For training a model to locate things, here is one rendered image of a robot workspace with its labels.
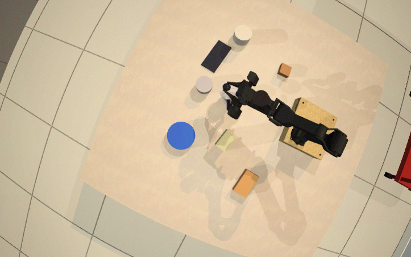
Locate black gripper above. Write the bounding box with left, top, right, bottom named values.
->
left=223, top=71, right=259, bottom=119

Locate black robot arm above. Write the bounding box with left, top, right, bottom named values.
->
left=235, top=84, right=348, bottom=157

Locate grey cylinder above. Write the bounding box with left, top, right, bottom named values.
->
left=196, top=76, right=213, bottom=94

